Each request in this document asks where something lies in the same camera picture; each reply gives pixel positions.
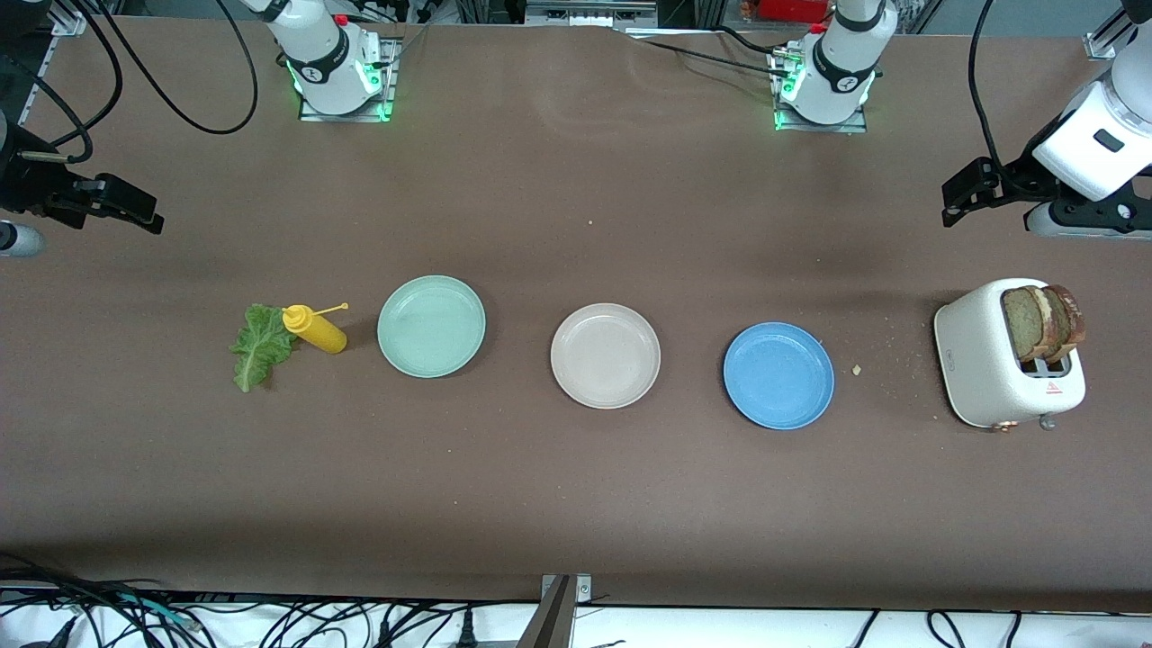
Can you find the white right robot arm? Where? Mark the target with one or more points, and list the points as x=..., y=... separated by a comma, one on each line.
x=324, y=63

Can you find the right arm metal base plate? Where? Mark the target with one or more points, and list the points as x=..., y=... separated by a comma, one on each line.
x=389, y=90

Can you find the aluminium camera mount post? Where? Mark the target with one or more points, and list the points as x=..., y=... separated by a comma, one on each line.
x=553, y=621

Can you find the mint green round plate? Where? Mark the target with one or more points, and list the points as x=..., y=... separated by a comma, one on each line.
x=431, y=327

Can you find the yellow squeeze bottle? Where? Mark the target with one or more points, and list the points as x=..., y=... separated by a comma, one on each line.
x=319, y=333

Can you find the blue round plate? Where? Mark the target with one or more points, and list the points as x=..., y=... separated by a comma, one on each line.
x=778, y=376

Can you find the green lettuce leaf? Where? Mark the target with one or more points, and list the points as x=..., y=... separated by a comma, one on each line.
x=256, y=351

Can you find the beige round plate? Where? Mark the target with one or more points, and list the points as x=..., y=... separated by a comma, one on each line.
x=605, y=356

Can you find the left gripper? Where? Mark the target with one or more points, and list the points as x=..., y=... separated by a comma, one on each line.
x=1015, y=176

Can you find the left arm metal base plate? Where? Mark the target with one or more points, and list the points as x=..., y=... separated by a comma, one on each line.
x=819, y=128

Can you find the red box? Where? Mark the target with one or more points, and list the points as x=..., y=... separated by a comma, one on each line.
x=792, y=9

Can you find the brown-crust bread slice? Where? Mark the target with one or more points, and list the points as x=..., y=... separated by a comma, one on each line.
x=1021, y=324
x=1075, y=324

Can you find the aluminium frame profile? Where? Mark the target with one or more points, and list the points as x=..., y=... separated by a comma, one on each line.
x=67, y=20
x=1102, y=40

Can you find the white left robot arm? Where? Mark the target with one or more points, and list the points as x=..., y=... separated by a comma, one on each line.
x=837, y=72

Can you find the white two-slot toaster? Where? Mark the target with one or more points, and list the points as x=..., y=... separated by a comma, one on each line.
x=976, y=360

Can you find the black power plug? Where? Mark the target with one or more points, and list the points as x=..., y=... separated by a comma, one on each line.
x=466, y=632

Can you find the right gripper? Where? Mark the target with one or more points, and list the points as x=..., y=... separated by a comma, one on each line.
x=24, y=183

